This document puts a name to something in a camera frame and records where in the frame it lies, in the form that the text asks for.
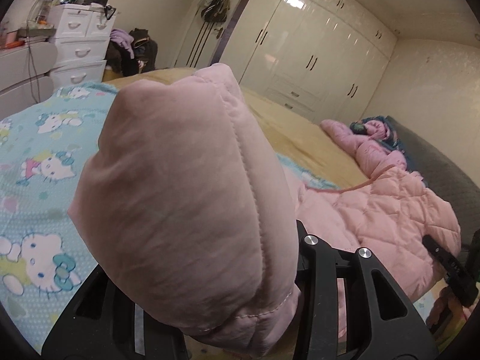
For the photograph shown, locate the pink crumpled comforter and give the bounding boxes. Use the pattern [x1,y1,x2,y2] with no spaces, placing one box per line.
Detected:
[320,116,416,178]

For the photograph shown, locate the black bag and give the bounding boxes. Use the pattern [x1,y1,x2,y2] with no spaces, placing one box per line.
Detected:
[120,28,158,77]

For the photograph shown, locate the white wardrobe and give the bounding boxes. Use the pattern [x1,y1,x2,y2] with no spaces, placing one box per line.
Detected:
[220,0,397,124]

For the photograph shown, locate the bags hanging on door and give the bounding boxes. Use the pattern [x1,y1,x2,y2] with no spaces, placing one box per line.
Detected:
[201,0,231,24]

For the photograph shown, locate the grey desk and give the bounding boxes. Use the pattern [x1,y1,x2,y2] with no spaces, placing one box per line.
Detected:
[0,41,58,119]

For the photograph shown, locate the white bedroom door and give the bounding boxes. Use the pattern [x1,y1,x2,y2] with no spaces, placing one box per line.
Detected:
[173,0,241,69]

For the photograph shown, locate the pink quilted jacket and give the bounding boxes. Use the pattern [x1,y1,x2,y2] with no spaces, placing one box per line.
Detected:
[68,63,461,357]

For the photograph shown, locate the white drawer cabinet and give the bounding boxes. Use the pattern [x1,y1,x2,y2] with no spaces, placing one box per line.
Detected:
[48,4,116,89]

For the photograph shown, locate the purple clothes pile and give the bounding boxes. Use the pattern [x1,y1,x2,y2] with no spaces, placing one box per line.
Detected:
[110,28,134,59]

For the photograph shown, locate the tan bed cover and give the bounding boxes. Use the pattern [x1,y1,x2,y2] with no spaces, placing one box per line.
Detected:
[98,64,368,189]

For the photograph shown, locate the grey headboard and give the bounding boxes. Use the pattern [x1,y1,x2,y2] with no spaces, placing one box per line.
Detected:
[386,116,479,246]

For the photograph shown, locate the person's right hand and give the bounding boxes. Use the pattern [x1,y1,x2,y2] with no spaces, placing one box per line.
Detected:
[426,287,468,341]

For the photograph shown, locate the blue Hello Kitty blanket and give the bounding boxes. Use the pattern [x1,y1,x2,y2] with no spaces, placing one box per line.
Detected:
[0,80,440,353]

